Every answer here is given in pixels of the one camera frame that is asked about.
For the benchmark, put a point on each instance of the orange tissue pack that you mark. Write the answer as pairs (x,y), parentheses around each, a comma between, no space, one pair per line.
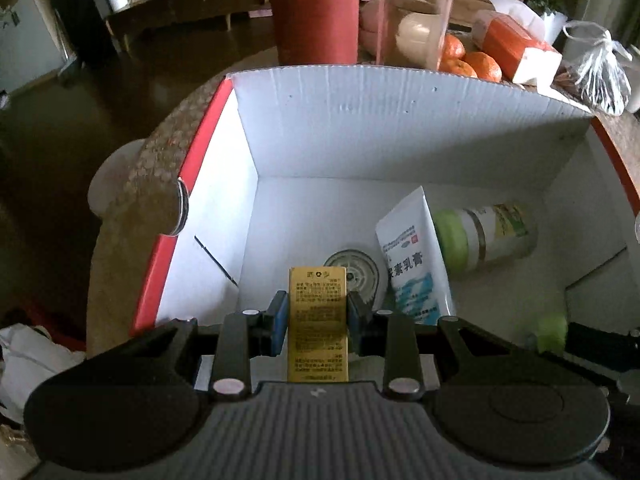
(520,45)

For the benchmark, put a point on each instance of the black cabinet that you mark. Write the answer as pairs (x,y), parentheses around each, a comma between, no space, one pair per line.
(82,10)

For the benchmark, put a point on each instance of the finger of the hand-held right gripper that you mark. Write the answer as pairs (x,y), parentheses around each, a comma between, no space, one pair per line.
(627,385)
(600,341)

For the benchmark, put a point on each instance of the red thermos flask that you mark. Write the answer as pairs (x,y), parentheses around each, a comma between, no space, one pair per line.
(315,10)

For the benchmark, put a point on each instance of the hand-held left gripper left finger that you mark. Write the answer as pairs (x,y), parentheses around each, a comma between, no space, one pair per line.
(280,322)

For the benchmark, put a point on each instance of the white egg-shaped ornament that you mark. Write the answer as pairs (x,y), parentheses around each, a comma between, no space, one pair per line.
(369,30)

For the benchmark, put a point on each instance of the red cardboard box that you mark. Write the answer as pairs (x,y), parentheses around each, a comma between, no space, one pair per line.
(400,125)

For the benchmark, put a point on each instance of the red cloth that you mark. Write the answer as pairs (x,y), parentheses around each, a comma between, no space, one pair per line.
(57,327)

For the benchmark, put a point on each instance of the white low cabinets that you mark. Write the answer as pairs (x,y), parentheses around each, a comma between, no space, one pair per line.
(30,40)

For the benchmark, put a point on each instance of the green cap bottle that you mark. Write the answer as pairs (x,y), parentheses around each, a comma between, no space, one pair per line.
(485,237)

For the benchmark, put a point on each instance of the white plastic bag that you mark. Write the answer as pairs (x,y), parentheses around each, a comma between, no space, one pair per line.
(35,365)

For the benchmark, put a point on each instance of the small yellow box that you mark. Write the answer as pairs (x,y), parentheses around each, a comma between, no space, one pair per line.
(317,325)

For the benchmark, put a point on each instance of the white cream tube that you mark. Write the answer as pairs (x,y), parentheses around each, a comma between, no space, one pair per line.
(412,255)

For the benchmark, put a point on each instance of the wooden low bench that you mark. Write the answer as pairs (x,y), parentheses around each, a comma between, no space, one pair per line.
(190,5)

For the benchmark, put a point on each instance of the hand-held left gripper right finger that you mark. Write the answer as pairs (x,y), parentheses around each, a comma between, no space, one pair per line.
(356,322)

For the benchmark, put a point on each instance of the white stool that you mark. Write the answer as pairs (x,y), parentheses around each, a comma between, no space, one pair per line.
(107,180)

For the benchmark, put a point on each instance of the clear plastic bag dark contents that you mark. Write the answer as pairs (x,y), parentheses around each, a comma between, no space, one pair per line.
(597,75)

